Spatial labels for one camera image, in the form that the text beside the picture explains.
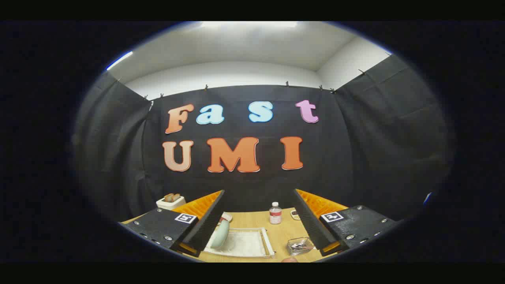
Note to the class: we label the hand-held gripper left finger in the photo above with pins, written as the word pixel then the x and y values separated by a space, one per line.
pixel 207 225

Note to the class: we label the red-label plastic bottle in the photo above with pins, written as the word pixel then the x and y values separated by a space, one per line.
pixel 275 216

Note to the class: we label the light green plate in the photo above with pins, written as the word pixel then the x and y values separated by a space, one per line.
pixel 220 233

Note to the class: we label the white toaster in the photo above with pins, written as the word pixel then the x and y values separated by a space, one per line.
pixel 169 204

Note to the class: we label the black backdrop cloth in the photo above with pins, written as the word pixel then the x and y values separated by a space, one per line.
pixel 355 157

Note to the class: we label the white round plate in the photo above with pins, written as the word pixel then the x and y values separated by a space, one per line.
pixel 227 217

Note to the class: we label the brown toast slice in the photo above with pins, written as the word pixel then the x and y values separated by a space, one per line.
pixel 176 197
pixel 168 198

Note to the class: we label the white divided dish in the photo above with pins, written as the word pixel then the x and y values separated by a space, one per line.
pixel 295 215

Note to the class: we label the ceiling light panel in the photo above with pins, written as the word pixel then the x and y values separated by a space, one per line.
pixel 248 24

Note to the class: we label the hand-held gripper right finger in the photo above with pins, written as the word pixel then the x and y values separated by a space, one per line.
pixel 311 225

